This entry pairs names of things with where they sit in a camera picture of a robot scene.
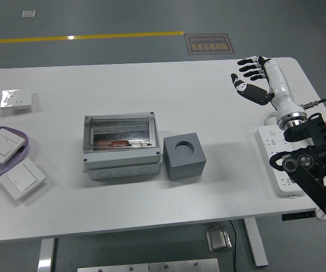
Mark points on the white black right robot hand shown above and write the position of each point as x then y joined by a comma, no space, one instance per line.
277,85

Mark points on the orange cylinder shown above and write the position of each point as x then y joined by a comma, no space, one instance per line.
120,143

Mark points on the grey box with clear lid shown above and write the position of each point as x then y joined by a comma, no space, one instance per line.
123,164

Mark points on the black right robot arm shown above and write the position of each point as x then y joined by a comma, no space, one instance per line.
318,141

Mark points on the grey cube with round hole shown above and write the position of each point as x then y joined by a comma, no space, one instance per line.
185,167

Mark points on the silver floor socket box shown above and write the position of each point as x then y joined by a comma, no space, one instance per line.
218,239

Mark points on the white power strip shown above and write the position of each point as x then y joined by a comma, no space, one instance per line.
267,141

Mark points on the brown floor sign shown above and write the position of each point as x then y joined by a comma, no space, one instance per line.
209,44

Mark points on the black table control panel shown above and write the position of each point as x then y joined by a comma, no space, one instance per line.
299,216

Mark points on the white table leg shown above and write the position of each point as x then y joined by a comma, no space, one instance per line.
45,255
256,246

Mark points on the yellow floor tape line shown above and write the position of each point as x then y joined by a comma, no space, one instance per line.
95,37

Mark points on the small silver floor plate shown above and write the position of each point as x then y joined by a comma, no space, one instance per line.
29,13

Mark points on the metal base plate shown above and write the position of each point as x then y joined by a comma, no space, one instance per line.
151,267

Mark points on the white wall socket in wrapper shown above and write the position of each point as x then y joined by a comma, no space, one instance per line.
18,97

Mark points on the white wall switch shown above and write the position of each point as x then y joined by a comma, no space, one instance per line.
21,178
1,144

